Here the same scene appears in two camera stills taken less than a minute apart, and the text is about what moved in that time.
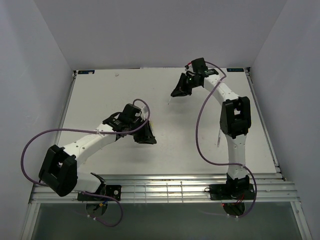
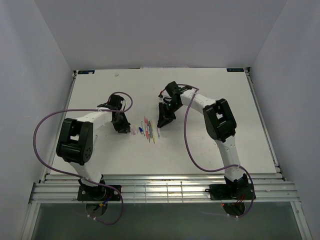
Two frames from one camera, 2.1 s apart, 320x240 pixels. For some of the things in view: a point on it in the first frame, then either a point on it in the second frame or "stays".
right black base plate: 231,191 stays
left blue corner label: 86,71 stays
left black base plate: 113,191 stays
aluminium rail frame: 268,188 stays
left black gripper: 147,136 -> 126,125
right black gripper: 181,90 -> 165,117
